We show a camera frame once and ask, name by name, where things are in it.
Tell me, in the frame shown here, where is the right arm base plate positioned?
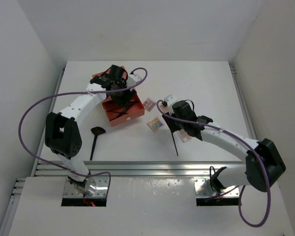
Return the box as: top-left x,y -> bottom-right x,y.
194,178 -> 241,199

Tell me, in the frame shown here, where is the aluminium rail frame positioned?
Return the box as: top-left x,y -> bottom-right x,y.
30,161 -> 268,177

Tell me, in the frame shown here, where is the four-pan brown eyeshadow palette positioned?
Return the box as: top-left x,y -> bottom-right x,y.
160,101 -> 169,113

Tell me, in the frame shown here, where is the thin black makeup brush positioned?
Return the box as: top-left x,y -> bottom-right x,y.
171,131 -> 179,157

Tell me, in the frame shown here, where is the black blush brush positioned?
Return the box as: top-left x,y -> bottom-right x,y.
112,103 -> 135,120

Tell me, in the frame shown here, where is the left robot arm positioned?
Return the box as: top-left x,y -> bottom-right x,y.
45,65 -> 142,195

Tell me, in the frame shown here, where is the nine-pan warm eyeshadow palette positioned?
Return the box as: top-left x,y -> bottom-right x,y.
143,98 -> 156,112

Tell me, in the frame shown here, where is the thin black liner brush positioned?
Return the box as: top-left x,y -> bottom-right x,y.
107,111 -> 128,117

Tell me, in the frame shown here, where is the colourful glitter eyeshadow palette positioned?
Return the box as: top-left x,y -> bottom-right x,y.
147,117 -> 164,132

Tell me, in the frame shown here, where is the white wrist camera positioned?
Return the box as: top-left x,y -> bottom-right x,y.
126,74 -> 142,88
164,94 -> 178,115

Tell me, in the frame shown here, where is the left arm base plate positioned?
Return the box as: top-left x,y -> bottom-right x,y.
63,176 -> 109,199

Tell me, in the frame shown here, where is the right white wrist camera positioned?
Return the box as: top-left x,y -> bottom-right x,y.
164,94 -> 178,115

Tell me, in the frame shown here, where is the long nude eyeshadow palette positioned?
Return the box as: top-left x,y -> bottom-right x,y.
178,129 -> 192,143

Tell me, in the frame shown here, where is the black fan makeup brush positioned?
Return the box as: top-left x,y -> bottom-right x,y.
89,126 -> 106,161

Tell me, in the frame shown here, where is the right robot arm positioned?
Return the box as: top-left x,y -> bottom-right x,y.
162,95 -> 286,193

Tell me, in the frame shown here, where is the thin black eyeliner brush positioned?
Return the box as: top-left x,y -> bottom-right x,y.
110,107 -> 127,112

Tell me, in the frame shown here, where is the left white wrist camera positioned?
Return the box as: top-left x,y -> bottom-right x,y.
126,74 -> 142,88

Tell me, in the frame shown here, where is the orange drawer box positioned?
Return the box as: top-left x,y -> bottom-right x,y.
90,65 -> 128,97

